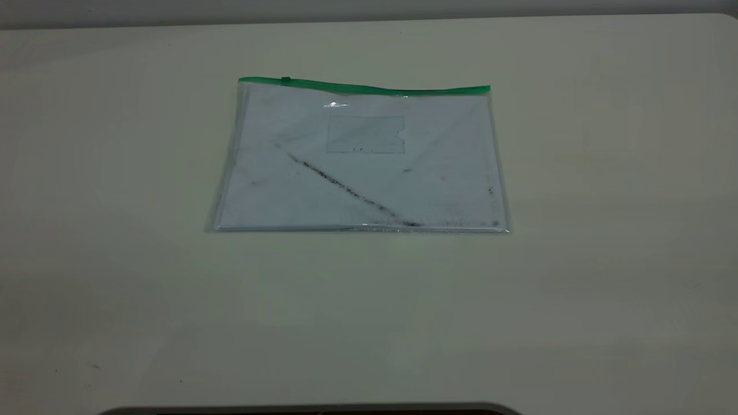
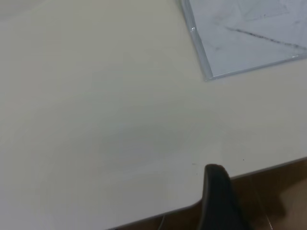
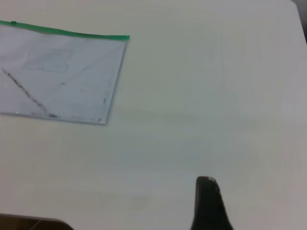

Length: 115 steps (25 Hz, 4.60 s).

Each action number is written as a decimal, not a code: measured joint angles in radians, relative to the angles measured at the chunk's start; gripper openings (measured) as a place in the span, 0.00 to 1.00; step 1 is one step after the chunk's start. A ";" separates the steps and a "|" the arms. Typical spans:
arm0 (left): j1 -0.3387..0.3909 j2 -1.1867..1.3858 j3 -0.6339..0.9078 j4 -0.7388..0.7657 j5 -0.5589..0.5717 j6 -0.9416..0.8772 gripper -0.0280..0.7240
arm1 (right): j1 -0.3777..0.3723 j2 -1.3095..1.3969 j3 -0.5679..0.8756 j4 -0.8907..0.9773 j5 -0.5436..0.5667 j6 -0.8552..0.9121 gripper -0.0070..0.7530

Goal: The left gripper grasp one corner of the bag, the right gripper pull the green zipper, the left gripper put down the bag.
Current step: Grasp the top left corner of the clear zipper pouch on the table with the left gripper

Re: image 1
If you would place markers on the clear plastic zip bag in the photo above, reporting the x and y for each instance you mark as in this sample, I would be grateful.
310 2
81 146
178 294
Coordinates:
369 190

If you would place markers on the dark grey robot base edge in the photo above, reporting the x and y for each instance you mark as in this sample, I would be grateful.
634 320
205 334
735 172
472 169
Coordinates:
311 410

